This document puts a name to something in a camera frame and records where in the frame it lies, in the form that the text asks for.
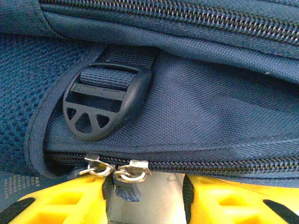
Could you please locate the navy blue backpack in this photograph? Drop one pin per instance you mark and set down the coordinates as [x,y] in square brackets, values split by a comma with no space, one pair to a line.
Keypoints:
[187,105]

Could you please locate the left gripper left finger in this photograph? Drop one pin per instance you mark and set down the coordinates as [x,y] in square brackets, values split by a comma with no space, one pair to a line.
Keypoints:
[58,205]

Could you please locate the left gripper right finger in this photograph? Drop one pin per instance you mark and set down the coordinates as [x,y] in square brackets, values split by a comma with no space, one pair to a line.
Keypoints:
[233,205]

